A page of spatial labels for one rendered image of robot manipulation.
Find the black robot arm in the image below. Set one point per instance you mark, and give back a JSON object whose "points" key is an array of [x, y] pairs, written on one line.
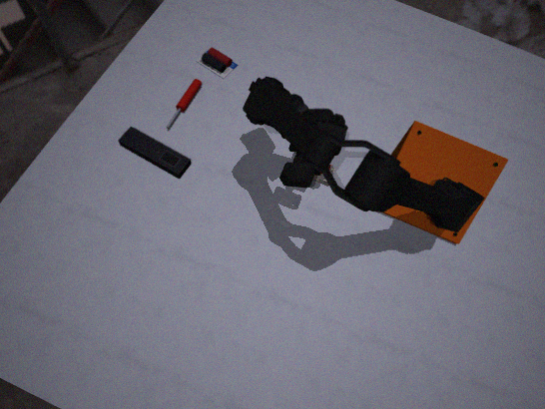
{"points": [[379, 182]]}

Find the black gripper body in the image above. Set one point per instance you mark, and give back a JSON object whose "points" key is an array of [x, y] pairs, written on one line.
{"points": [[299, 173]]}

